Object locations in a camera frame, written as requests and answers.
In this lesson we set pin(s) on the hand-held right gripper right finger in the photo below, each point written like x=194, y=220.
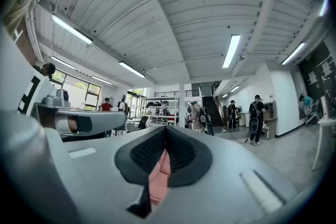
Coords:
x=223, y=191

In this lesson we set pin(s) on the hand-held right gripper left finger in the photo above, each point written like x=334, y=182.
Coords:
x=105, y=191

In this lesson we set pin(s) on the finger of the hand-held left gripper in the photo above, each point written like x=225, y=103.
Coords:
x=105, y=119

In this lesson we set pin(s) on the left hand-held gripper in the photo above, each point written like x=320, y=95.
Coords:
x=15, y=78

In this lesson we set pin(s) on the pink cushioned armchair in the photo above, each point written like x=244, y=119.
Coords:
x=160, y=178

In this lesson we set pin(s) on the large framed window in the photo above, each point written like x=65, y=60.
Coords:
x=78, y=91

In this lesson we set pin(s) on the ceiling tube light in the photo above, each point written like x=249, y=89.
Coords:
x=231, y=51
x=323, y=6
x=131, y=69
x=102, y=80
x=63, y=62
x=293, y=53
x=71, y=29

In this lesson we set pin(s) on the white metal shelf rack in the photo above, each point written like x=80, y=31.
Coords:
x=160, y=110

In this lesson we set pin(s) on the white pillar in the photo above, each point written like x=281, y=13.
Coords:
x=182, y=102

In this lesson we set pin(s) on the black staircase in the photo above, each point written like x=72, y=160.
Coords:
x=212, y=110

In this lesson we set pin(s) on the wooden cabinet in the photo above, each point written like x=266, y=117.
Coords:
x=271, y=120

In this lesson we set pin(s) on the black wall board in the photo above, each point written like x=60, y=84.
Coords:
x=317, y=78

